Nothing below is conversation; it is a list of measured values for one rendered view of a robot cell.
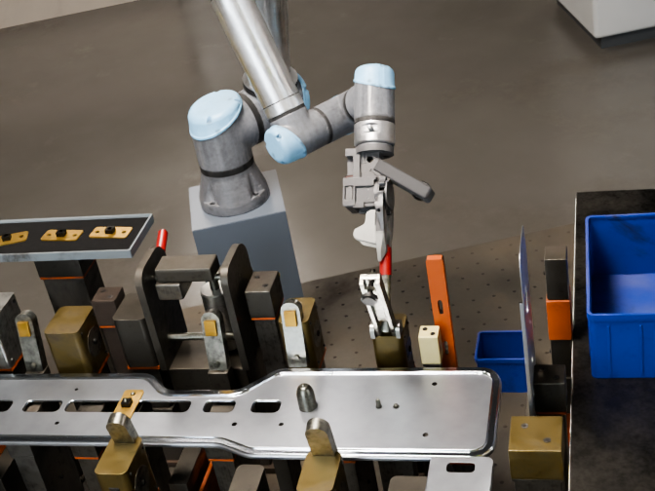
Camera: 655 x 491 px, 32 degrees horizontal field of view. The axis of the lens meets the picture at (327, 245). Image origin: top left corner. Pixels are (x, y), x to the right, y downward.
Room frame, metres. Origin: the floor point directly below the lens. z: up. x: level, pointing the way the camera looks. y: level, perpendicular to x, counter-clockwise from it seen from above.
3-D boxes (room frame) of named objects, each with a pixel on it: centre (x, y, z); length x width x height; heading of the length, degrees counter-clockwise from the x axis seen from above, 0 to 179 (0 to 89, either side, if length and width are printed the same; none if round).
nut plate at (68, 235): (2.03, 0.53, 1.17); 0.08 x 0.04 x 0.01; 68
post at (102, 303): (1.87, 0.44, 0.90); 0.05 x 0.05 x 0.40; 73
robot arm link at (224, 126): (2.16, 0.17, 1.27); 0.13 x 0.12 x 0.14; 123
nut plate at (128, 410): (1.64, 0.41, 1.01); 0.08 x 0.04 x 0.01; 163
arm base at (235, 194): (2.15, 0.18, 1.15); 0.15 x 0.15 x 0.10
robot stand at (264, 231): (2.15, 0.18, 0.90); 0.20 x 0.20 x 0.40; 3
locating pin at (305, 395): (1.54, 0.09, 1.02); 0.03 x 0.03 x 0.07
